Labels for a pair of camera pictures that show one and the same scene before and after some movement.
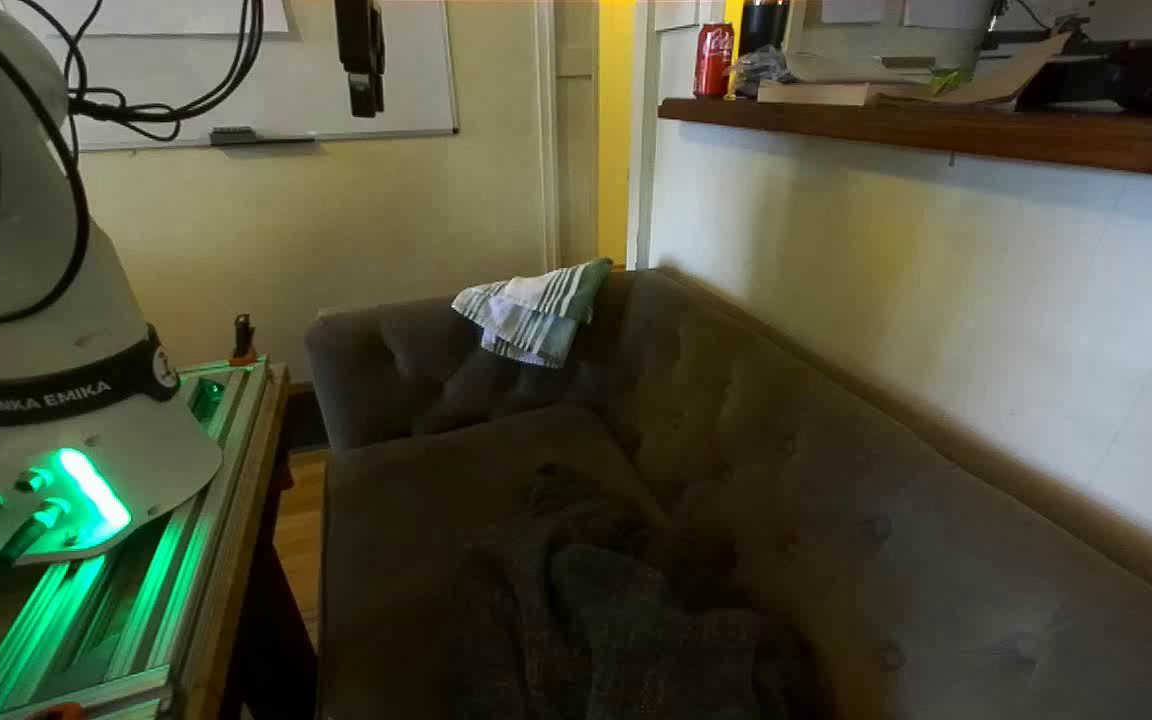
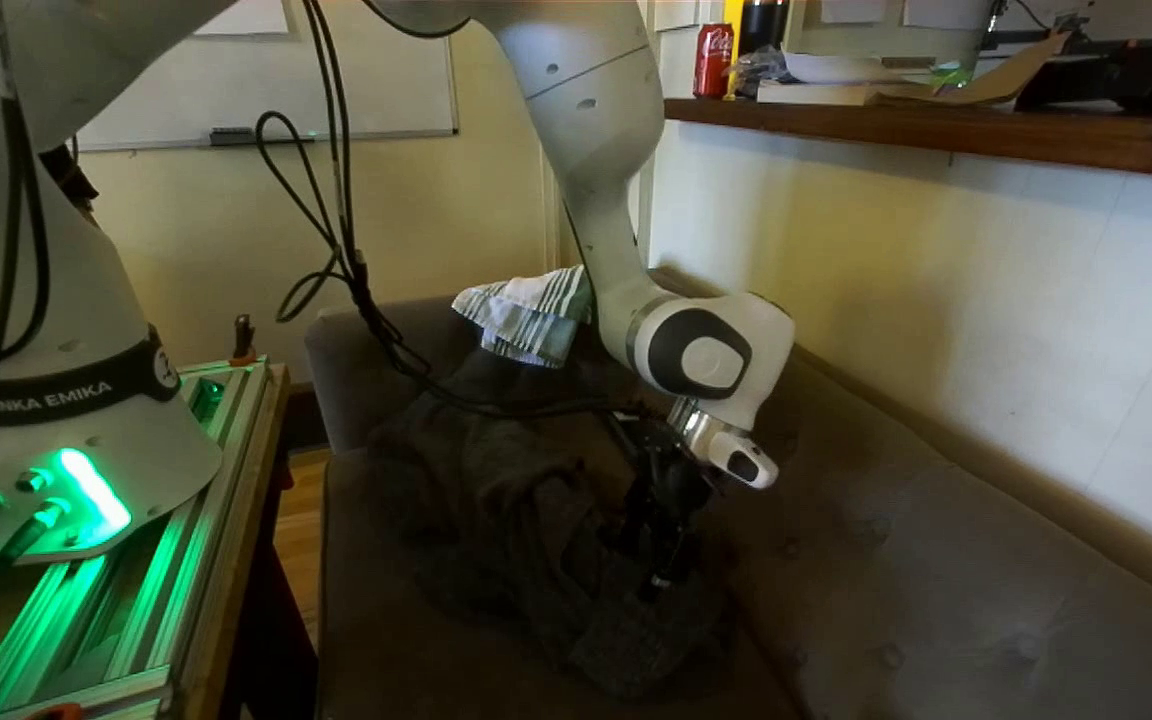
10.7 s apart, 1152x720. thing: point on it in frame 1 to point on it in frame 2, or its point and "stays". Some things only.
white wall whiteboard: (174, 74) stays
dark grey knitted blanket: (621, 631) to (509, 488)
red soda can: (714, 61) stays
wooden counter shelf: (1095, 139) stays
